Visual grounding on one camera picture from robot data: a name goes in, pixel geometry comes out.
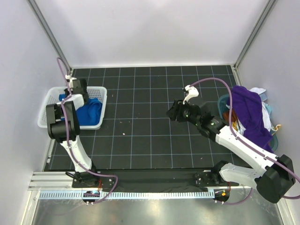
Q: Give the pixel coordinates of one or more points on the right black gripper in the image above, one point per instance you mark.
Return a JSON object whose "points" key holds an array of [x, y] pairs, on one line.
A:
{"points": [[176, 109]]}

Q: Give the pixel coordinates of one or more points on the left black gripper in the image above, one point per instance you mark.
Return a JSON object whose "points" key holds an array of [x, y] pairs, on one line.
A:
{"points": [[71, 91]]}

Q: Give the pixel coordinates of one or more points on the blue towel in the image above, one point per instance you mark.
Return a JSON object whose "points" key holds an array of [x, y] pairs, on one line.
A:
{"points": [[82, 114]]}

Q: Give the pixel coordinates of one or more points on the purple towel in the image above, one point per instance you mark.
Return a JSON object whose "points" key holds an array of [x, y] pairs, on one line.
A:
{"points": [[249, 110]]}

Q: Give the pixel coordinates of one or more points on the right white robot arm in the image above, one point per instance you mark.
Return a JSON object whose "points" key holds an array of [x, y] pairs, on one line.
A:
{"points": [[270, 175]]}

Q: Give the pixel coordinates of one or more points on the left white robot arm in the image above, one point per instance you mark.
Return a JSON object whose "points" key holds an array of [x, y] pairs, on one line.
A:
{"points": [[63, 126]]}

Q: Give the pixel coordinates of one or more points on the white perforated plastic basket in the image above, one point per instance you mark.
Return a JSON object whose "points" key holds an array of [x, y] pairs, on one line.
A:
{"points": [[52, 98]]}

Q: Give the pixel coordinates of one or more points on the teal translucent laundry basket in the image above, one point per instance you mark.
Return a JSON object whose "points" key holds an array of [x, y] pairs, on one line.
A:
{"points": [[227, 106]]}

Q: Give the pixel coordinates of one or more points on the brown cloth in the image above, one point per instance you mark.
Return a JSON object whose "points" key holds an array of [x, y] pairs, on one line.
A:
{"points": [[226, 116]]}

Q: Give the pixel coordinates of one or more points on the yellow patterned cloth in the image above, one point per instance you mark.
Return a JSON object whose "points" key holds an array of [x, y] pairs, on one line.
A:
{"points": [[235, 126]]}

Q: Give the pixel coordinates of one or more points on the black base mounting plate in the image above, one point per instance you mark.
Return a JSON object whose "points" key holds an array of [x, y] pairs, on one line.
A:
{"points": [[150, 180]]}

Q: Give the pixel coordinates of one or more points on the white cloth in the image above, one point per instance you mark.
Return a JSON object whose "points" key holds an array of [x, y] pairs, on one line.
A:
{"points": [[266, 110]]}

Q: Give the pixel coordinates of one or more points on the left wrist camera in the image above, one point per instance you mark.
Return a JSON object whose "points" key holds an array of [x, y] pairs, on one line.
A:
{"points": [[70, 80]]}

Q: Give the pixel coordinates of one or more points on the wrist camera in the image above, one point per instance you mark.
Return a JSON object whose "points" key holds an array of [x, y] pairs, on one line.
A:
{"points": [[190, 92], [70, 80]]}

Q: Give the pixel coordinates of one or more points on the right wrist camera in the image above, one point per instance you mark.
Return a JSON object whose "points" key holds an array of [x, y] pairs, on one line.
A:
{"points": [[190, 92]]}

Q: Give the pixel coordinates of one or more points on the slotted white cable duct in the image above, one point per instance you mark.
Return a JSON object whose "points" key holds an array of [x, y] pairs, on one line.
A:
{"points": [[95, 195]]}

